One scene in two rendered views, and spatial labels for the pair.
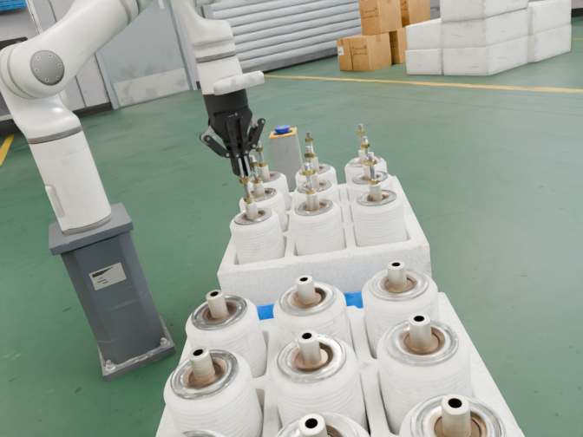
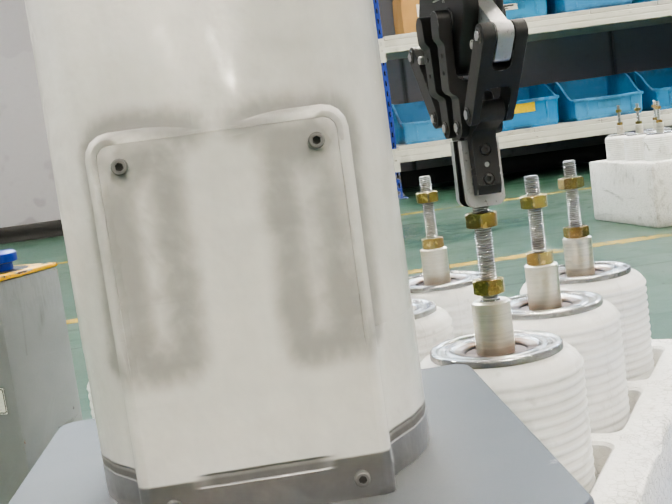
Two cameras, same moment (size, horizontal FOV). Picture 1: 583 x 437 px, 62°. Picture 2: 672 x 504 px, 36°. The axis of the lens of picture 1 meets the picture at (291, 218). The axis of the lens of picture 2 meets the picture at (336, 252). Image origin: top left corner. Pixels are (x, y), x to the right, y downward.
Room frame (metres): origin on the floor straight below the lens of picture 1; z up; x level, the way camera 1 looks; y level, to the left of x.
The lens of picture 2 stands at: (0.76, 0.65, 0.39)
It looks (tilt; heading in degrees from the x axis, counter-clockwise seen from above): 7 degrees down; 288
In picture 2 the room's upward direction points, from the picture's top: 8 degrees counter-clockwise
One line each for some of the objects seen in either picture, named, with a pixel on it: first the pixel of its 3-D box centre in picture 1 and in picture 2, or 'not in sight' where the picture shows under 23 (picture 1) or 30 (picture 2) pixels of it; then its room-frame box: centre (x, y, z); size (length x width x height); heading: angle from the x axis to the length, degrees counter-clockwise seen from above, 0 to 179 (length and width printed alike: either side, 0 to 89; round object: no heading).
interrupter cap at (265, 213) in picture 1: (252, 216); (496, 350); (0.86, 0.07, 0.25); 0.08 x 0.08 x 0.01
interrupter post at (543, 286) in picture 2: (312, 201); (543, 287); (0.85, -0.05, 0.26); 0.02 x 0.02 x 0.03
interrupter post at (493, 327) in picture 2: (252, 210); (493, 328); (0.86, 0.07, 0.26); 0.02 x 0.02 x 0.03
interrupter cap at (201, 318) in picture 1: (219, 312); not in sight; (0.55, 0.12, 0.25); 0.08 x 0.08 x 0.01
